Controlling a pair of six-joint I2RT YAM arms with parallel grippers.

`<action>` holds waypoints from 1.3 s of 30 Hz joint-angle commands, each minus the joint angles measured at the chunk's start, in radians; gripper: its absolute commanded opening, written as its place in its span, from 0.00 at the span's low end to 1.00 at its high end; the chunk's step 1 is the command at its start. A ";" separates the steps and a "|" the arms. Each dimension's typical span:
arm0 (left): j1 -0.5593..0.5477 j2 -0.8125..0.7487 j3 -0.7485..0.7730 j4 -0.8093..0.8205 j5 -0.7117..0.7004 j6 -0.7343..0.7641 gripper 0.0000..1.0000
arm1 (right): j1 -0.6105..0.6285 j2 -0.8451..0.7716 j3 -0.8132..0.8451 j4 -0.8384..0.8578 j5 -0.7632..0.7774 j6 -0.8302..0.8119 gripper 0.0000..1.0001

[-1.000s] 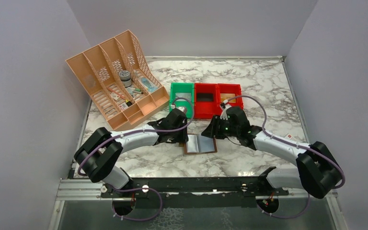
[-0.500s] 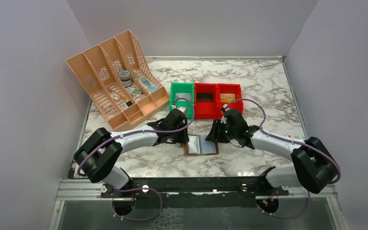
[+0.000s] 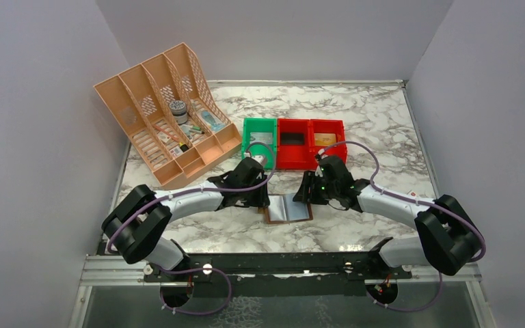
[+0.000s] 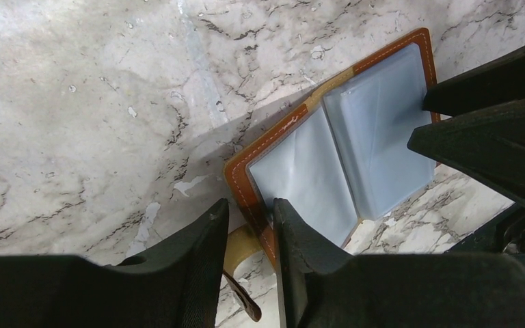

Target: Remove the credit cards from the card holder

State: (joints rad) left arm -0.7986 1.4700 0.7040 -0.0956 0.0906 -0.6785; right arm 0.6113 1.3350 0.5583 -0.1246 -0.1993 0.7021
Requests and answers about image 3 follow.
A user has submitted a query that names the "brown leather card holder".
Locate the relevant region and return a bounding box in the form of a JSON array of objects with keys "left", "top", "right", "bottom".
[{"left": 258, "top": 193, "right": 313, "bottom": 224}]

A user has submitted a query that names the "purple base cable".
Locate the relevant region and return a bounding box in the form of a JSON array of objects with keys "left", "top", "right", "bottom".
[
  {"left": 364, "top": 271, "right": 444, "bottom": 314},
  {"left": 159, "top": 268, "right": 232, "bottom": 317}
]

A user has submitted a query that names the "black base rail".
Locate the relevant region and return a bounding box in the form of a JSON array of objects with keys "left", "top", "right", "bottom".
[{"left": 144, "top": 251, "right": 412, "bottom": 298}]

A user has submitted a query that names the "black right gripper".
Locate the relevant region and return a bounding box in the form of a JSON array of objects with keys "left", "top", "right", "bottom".
[{"left": 293, "top": 170, "right": 338, "bottom": 205}]

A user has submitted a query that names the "green plastic bin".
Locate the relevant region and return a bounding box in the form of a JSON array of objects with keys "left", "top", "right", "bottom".
[{"left": 241, "top": 118, "right": 278, "bottom": 169}]

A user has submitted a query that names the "silver round tin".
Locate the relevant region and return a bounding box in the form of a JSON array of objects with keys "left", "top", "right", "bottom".
[{"left": 168, "top": 100, "right": 188, "bottom": 125}]

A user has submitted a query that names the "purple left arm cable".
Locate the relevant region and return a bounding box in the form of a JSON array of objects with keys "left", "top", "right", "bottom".
[{"left": 105, "top": 141, "right": 277, "bottom": 254}]

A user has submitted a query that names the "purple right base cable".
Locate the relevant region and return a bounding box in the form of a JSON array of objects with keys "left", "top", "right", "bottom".
[{"left": 364, "top": 271, "right": 444, "bottom": 314}]

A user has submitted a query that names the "blue packet in organizer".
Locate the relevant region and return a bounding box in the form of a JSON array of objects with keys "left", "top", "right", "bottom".
[{"left": 200, "top": 110, "right": 226, "bottom": 133}]

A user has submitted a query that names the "silver card in green bin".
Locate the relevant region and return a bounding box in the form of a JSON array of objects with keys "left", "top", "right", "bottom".
[{"left": 250, "top": 132, "right": 274, "bottom": 145}]

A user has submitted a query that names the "peach plastic file organizer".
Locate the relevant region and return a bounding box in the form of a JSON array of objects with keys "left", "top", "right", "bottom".
[{"left": 94, "top": 43, "right": 242, "bottom": 189}]

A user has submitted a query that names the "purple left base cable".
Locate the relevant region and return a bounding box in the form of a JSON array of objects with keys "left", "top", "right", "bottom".
[{"left": 159, "top": 268, "right": 232, "bottom": 317}]

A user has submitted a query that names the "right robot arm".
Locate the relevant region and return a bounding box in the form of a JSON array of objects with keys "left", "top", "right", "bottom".
[{"left": 293, "top": 156, "right": 485, "bottom": 278}]

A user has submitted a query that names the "red plastic bin middle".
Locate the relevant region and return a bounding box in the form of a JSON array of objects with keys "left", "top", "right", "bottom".
[{"left": 277, "top": 118, "right": 312, "bottom": 170}]

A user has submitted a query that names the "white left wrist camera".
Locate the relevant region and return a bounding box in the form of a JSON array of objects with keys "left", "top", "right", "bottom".
[{"left": 245, "top": 153, "right": 267, "bottom": 167}]

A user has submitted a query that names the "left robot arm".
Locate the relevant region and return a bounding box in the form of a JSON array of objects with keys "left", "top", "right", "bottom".
[{"left": 101, "top": 157, "right": 272, "bottom": 281}]

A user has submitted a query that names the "red pencil in organizer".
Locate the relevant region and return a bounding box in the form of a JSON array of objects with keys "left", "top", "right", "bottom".
[{"left": 153, "top": 124, "right": 179, "bottom": 145}]

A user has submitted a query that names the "gold card in red bin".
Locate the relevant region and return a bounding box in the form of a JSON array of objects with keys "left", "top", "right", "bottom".
[{"left": 314, "top": 133, "right": 337, "bottom": 147}]

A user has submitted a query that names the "black card in red bin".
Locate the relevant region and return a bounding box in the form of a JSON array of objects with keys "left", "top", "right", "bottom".
[{"left": 280, "top": 133, "right": 306, "bottom": 146}]

